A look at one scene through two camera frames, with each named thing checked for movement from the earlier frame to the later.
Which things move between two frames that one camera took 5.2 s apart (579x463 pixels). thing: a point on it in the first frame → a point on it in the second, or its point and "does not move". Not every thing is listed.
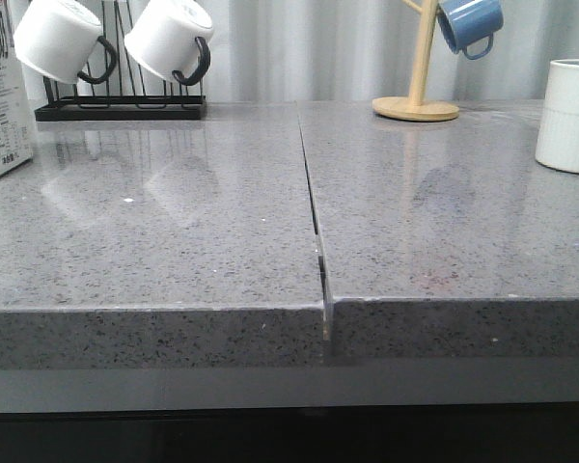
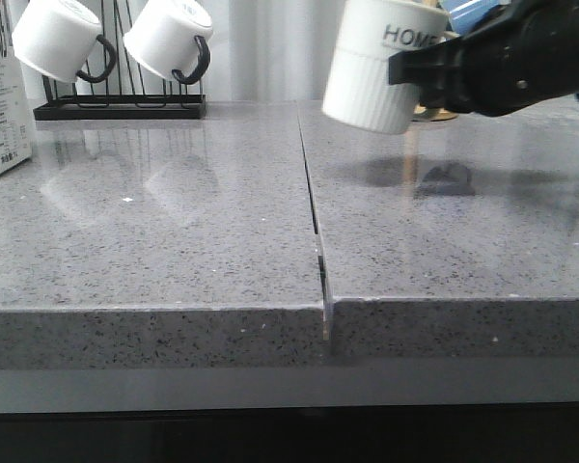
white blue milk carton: (5, 123) does not move
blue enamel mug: (469, 26) does not move
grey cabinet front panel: (21, 390) does not move
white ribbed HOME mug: (567, 129) → (358, 89)
